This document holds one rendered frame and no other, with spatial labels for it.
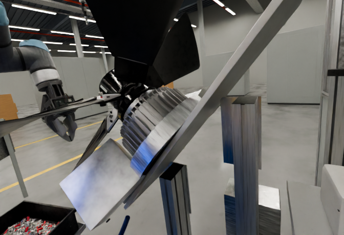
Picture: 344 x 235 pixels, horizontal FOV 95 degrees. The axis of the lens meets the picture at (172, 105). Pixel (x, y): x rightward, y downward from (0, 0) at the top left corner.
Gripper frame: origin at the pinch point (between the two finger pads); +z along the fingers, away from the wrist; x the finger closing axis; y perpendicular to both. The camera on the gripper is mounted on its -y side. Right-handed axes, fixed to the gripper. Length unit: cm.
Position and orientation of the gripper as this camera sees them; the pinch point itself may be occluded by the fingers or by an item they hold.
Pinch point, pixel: (68, 138)
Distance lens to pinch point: 69.3
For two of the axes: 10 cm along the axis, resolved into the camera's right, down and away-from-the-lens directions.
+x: 5.1, -2.3, 8.3
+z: 3.6, 9.3, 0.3
